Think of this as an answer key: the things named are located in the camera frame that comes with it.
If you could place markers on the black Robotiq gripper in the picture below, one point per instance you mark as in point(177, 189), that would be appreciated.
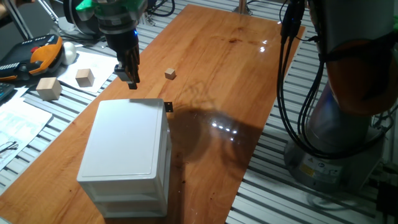
point(122, 43)

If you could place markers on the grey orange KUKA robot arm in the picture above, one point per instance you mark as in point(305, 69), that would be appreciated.
point(342, 124)

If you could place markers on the white plastic drawer cabinet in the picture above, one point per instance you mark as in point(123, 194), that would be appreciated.
point(124, 140)

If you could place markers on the plain white paper sheet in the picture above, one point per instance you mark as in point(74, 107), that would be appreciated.
point(99, 67)

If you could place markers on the small wooden cube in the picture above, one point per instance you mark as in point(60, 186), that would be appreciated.
point(170, 74)

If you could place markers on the medium wooden cube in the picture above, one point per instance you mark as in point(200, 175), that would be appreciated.
point(84, 77)

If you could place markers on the white egg shaped object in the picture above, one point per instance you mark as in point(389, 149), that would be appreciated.
point(69, 53)

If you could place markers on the large wooden cube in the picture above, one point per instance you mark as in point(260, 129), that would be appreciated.
point(48, 89)

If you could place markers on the glossy orange wooden board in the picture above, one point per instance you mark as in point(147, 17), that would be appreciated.
point(217, 77)

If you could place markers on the grey tripod leg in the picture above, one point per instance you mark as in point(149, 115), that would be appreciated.
point(18, 20)
point(48, 11)

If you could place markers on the black orange teach pendant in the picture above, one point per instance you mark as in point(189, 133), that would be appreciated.
point(28, 56)

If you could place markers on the printed white paper sheet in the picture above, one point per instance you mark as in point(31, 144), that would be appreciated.
point(21, 124)

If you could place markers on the black computer keyboard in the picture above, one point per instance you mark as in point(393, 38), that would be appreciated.
point(5, 91)

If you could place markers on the black rimmed eyeglasses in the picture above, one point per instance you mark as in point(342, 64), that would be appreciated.
point(9, 147)

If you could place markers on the green printed wrist mount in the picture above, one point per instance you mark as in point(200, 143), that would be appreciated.
point(84, 5)

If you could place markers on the metal frame post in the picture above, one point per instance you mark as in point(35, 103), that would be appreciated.
point(242, 7)

